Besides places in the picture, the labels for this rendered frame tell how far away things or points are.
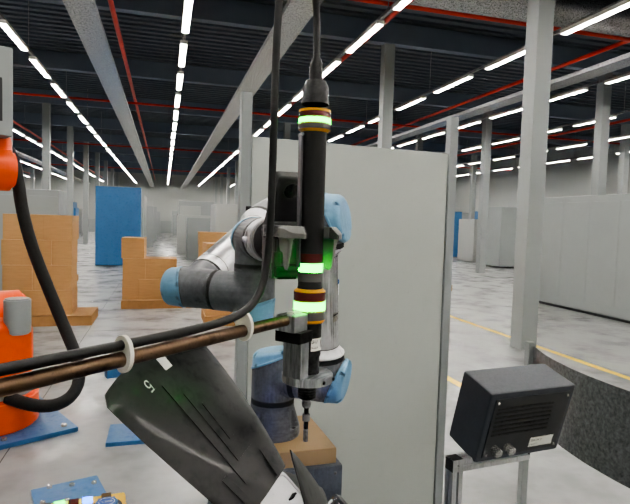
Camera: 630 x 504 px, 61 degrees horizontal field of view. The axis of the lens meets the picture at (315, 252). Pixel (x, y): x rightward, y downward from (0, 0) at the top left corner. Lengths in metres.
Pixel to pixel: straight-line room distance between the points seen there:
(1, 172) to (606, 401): 4.04
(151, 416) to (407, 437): 2.57
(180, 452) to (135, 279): 9.30
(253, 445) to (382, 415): 2.32
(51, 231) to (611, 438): 7.47
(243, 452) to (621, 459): 2.18
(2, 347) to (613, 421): 3.80
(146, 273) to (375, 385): 7.36
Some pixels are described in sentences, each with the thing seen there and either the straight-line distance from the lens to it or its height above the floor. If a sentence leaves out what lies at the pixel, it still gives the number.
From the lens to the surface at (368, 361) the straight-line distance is 2.89.
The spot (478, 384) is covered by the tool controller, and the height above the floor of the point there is 1.24.
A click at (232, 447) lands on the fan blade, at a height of 1.33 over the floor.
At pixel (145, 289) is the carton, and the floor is 0.32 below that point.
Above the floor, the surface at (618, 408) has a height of 0.86.
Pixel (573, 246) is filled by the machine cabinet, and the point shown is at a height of 1.26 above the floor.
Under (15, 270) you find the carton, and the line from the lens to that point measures 8.69.
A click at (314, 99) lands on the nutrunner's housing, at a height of 1.77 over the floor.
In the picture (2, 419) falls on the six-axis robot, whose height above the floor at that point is 0.16.
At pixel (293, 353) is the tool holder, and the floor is 1.44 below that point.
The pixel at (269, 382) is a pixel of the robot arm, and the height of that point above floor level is 1.19.
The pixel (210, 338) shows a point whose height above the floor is 1.49.
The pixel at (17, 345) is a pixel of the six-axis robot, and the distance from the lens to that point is 4.46.
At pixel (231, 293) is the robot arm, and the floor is 1.48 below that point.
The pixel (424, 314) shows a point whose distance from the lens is 3.01.
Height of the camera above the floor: 1.61
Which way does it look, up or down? 3 degrees down
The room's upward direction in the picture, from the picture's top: 2 degrees clockwise
